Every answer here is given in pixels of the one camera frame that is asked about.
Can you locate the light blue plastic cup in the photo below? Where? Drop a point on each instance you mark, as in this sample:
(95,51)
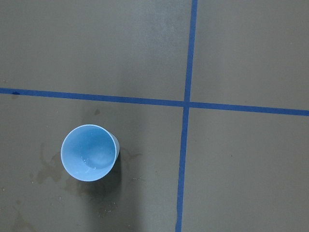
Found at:
(89,152)

